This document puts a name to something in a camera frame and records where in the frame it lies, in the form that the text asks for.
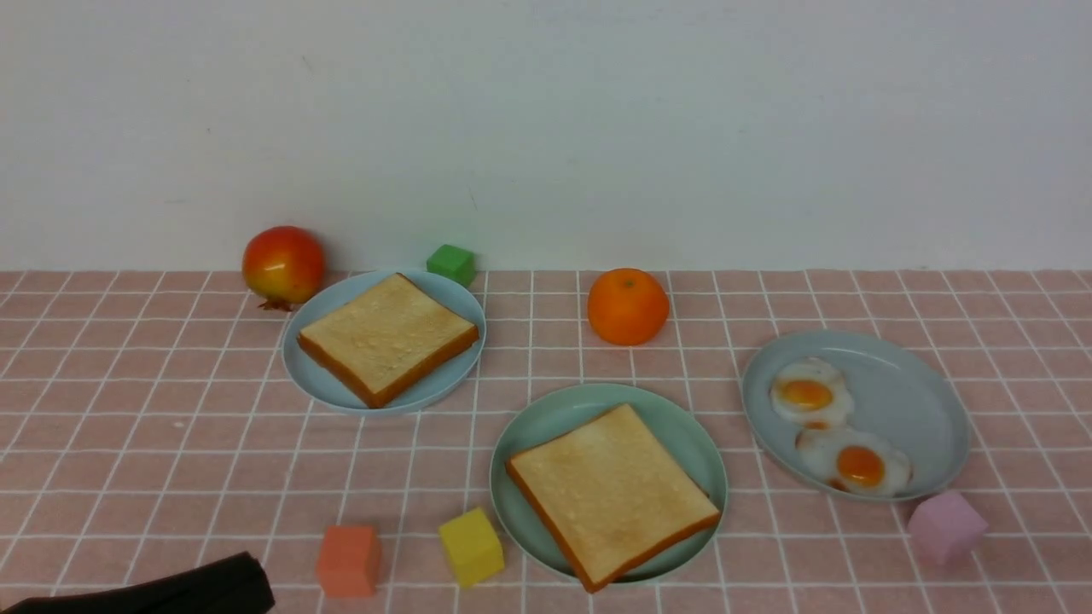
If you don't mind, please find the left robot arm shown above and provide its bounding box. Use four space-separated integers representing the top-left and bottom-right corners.
4 552 276 613

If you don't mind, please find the orange fruit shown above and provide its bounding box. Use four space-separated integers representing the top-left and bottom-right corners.
586 268 670 346

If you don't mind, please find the green cube block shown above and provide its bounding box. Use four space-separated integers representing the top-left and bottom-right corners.
426 244 479 287

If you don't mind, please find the light blue bread plate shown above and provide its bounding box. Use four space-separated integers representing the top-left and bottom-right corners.
282 269 487 416

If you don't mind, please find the teal centre plate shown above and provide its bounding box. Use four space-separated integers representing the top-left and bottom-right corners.
489 382 729 585

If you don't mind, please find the yellow cube block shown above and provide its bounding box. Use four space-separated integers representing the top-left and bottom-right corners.
438 507 506 589

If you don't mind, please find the red yellow apple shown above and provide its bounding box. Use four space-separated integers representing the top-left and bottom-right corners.
241 225 327 312

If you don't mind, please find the left fried egg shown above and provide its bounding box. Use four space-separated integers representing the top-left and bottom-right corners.
770 356 857 429

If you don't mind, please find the fried egg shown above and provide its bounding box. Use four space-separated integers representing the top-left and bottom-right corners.
794 426 914 498
770 356 857 429

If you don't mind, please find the orange cube block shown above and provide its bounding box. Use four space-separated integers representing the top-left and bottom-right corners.
316 524 382 599

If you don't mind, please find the grey-blue egg plate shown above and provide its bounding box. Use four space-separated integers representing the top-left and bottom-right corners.
741 329 970 501

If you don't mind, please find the lower fried egg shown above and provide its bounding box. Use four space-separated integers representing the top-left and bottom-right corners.
794 426 914 498

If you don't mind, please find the pink cube block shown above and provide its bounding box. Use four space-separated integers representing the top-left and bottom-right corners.
909 491 990 566

